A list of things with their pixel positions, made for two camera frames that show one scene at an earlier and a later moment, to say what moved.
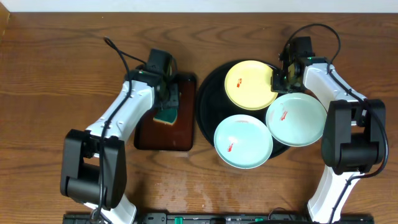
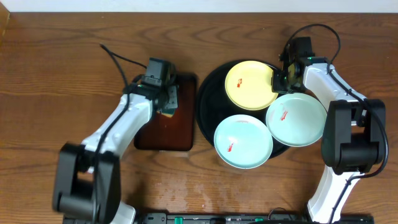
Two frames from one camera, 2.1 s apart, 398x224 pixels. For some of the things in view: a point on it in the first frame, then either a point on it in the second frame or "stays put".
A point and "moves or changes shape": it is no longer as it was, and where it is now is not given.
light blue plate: [243, 140] stays put
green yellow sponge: [167, 117] moves or changes shape
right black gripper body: [282, 81] stays put
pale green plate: [296, 119] stays put
